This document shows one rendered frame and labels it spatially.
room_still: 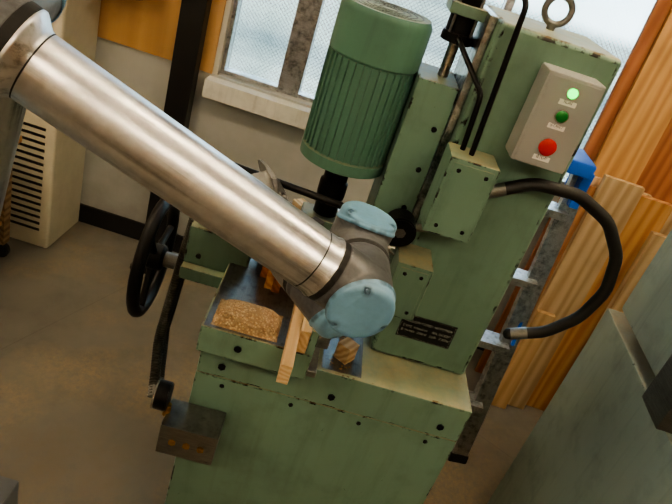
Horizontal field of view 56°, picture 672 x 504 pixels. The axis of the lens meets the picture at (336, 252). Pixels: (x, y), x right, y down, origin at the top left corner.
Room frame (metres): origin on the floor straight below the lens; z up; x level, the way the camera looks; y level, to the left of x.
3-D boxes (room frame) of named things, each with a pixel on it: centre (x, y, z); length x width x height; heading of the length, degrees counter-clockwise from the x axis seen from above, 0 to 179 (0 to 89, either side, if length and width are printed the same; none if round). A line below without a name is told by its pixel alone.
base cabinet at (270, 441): (1.25, -0.07, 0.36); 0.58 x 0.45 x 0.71; 95
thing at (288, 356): (1.11, 0.04, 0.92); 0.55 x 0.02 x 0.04; 5
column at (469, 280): (1.26, -0.24, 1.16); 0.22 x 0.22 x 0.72; 5
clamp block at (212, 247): (1.21, 0.24, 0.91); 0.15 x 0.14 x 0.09; 5
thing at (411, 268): (1.09, -0.15, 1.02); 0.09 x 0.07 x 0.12; 5
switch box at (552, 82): (1.12, -0.28, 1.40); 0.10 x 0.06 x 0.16; 95
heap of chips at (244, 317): (0.97, 0.12, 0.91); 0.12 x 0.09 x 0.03; 95
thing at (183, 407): (0.96, 0.17, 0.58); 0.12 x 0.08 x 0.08; 95
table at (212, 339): (1.21, 0.16, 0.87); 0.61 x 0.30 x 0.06; 5
